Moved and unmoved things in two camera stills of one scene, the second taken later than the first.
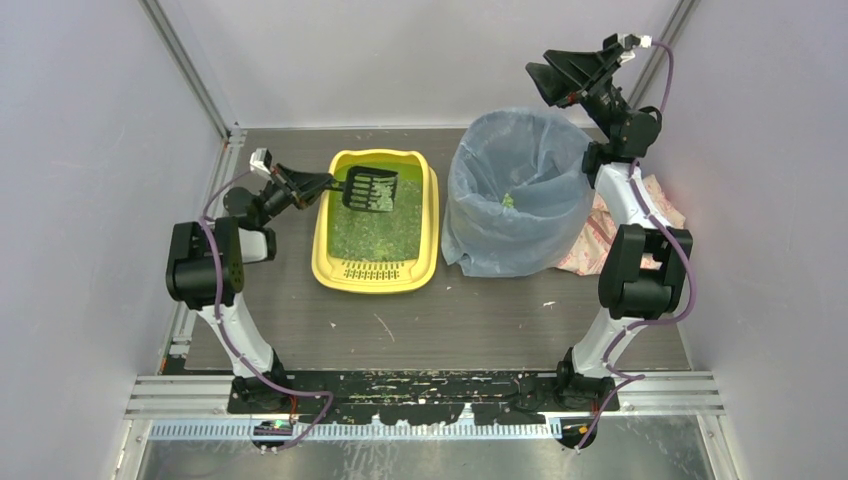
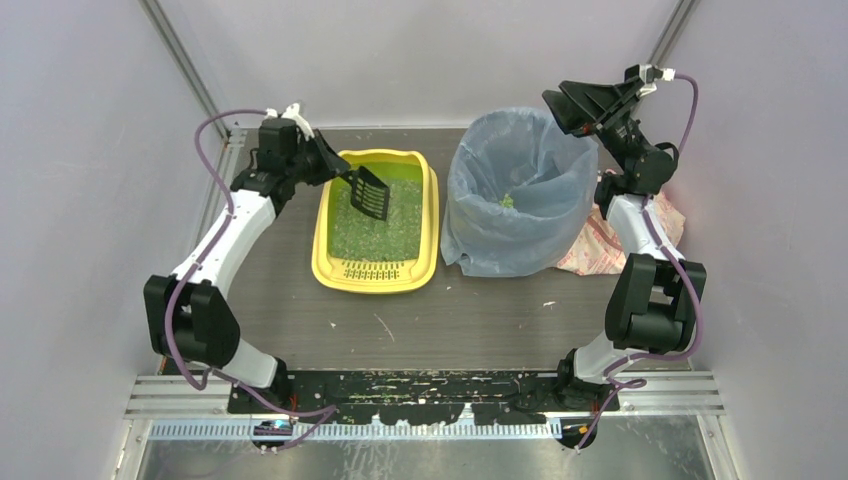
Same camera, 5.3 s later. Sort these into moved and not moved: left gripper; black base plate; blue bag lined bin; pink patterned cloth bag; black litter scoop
Moved: left gripper; black litter scoop
Not moved: black base plate; blue bag lined bin; pink patterned cloth bag
